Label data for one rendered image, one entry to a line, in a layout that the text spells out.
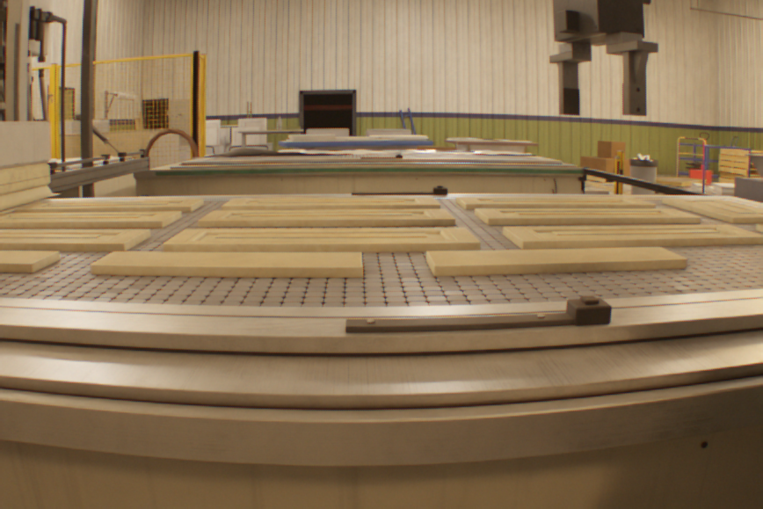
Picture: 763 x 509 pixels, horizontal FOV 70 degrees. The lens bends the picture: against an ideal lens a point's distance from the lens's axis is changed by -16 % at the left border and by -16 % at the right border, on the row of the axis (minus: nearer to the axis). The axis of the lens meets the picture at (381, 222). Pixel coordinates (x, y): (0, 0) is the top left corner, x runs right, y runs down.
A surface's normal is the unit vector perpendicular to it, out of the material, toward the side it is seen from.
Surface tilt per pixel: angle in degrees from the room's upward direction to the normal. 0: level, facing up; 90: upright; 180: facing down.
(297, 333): 0
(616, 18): 90
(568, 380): 0
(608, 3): 90
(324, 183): 90
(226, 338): 90
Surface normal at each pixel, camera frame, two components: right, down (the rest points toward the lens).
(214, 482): 0.04, 0.15
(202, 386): 0.00, -0.99
